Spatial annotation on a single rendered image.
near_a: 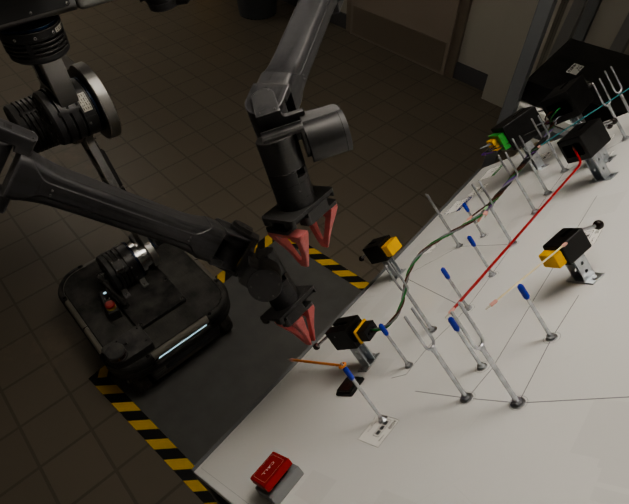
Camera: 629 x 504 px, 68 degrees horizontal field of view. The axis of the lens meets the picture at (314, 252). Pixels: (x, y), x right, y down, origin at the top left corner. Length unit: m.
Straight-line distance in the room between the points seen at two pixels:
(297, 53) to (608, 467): 0.65
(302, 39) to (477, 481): 0.65
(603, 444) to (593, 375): 0.09
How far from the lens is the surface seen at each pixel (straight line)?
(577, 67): 1.67
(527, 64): 1.45
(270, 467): 0.73
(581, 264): 0.75
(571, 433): 0.55
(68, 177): 0.71
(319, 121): 0.65
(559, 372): 0.61
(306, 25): 0.83
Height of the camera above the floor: 1.80
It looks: 49 degrees down
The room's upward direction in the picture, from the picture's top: straight up
